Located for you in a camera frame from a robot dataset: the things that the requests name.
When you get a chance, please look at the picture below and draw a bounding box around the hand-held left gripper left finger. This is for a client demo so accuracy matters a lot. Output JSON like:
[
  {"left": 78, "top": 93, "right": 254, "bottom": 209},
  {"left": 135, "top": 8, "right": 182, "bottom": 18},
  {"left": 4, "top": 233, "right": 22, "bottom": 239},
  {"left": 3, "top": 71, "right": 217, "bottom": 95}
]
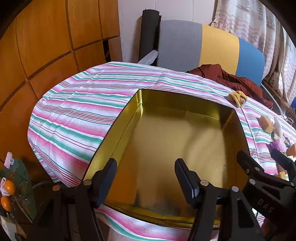
[{"left": 32, "top": 158, "right": 118, "bottom": 241}]

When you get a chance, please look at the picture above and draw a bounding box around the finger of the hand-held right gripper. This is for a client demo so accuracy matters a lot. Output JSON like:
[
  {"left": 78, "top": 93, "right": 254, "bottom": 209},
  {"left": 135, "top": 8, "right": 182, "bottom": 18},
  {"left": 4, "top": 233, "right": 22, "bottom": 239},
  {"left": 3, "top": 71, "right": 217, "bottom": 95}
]
[
  {"left": 236, "top": 150, "right": 269, "bottom": 186},
  {"left": 271, "top": 148, "right": 296, "bottom": 176}
]

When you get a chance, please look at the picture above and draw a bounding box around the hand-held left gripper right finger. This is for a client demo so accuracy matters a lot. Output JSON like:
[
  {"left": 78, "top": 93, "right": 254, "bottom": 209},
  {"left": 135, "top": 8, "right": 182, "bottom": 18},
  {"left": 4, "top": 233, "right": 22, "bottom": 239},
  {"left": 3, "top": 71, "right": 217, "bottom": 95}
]
[{"left": 174, "top": 159, "right": 264, "bottom": 241}]

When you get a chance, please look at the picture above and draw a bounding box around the purple plastic bag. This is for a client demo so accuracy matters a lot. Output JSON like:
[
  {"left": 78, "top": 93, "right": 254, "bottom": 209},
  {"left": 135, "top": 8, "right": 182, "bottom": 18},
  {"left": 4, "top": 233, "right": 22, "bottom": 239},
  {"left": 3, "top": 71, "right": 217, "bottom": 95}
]
[{"left": 270, "top": 139, "right": 287, "bottom": 151}]

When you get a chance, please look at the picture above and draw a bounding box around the white plastic bag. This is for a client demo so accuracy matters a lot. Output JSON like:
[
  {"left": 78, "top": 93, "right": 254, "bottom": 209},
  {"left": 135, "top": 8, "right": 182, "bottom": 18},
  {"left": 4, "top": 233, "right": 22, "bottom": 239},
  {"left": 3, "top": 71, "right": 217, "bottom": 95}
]
[{"left": 273, "top": 116, "right": 284, "bottom": 139}]

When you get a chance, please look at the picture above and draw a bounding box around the gold tin box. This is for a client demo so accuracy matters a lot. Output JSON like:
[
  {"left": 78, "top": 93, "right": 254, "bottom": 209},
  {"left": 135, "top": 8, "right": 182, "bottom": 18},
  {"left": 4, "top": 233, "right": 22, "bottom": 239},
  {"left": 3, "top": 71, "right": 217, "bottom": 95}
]
[{"left": 82, "top": 89, "right": 250, "bottom": 230}]

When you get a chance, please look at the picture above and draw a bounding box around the dark red jacket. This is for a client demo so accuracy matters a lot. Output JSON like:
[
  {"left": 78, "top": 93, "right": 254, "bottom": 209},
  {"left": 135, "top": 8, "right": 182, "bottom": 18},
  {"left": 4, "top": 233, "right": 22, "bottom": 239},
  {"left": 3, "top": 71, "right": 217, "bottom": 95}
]
[{"left": 186, "top": 64, "right": 274, "bottom": 107}]

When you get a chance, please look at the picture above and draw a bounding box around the striped tablecloth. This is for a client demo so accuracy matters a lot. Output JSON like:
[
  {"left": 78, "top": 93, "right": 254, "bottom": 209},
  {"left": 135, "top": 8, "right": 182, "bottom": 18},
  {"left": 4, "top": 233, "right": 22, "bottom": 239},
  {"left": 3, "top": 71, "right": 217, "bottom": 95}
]
[{"left": 27, "top": 61, "right": 296, "bottom": 241}]

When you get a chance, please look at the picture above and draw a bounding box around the green plastic bag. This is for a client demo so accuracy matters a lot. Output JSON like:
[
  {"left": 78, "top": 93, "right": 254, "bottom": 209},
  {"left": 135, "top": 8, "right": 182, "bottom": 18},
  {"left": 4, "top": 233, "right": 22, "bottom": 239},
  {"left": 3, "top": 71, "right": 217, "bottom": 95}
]
[{"left": 0, "top": 158, "right": 37, "bottom": 223}]

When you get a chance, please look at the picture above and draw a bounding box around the white foam padding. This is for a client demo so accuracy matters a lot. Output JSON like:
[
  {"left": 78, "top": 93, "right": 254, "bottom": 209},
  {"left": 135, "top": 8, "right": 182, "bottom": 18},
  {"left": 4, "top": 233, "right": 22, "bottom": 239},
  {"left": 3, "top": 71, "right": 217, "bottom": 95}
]
[{"left": 138, "top": 50, "right": 159, "bottom": 66}]

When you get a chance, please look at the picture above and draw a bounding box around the grey yellow blue chair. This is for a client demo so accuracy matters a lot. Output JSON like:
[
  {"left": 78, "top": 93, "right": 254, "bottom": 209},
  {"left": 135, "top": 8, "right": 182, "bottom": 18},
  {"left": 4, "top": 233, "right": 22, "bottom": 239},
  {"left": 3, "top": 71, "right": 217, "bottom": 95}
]
[{"left": 157, "top": 20, "right": 265, "bottom": 87}]

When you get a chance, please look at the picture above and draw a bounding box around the printed beige curtain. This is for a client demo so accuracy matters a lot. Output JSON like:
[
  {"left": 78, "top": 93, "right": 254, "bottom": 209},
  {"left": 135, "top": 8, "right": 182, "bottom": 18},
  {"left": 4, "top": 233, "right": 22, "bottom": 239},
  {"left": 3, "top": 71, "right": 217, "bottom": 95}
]
[{"left": 209, "top": 0, "right": 296, "bottom": 102}]

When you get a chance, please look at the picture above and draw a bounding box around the black rolled mat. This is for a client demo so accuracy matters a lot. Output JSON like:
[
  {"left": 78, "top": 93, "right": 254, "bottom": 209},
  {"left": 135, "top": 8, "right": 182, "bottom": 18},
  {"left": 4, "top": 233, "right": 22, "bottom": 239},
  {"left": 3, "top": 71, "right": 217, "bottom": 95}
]
[{"left": 138, "top": 9, "right": 162, "bottom": 63}]

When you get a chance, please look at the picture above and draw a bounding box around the wooden cabinet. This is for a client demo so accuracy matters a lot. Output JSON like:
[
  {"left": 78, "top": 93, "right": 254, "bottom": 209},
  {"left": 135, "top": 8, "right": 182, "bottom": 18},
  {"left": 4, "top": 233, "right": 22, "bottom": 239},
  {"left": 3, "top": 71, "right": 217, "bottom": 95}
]
[{"left": 0, "top": 0, "right": 123, "bottom": 183}]

